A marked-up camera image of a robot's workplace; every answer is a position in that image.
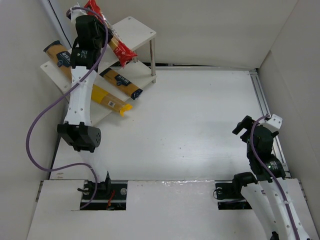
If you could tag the blue spaghetti bag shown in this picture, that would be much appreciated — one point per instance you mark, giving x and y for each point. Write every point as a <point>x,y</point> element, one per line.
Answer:
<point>121,83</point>
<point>60,56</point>

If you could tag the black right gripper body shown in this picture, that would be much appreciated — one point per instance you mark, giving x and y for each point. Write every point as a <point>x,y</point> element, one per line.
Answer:
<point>244,123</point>

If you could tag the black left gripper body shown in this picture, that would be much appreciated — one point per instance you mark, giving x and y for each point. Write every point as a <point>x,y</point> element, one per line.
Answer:
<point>88,22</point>

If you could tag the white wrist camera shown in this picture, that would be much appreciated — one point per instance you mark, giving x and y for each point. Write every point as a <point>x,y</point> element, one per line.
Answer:
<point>274,123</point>
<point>74,12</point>

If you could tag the white two-tier shelf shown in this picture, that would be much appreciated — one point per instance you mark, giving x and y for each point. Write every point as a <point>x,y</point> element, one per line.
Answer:
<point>134,34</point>

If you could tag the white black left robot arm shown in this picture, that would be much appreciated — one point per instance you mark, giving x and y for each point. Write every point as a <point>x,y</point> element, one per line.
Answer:
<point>77,130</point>

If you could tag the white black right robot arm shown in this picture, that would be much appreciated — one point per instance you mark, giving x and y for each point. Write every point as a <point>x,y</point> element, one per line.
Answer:
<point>265,187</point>

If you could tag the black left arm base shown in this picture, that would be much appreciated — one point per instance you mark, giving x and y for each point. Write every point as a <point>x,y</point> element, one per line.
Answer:
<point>113,199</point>

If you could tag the yellow spaghetti bag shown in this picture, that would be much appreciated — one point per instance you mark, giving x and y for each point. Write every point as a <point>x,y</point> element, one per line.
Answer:
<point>106,99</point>

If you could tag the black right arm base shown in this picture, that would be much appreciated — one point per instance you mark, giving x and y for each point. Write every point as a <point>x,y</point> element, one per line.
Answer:
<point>228,198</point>

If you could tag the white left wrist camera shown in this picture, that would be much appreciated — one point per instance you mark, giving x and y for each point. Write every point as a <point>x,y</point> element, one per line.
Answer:
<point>74,12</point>

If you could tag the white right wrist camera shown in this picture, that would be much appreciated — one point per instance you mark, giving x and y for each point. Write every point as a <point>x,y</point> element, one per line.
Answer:
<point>274,123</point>

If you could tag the red spaghetti bag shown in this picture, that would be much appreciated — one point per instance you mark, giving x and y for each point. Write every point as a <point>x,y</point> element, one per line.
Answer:
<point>122,52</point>

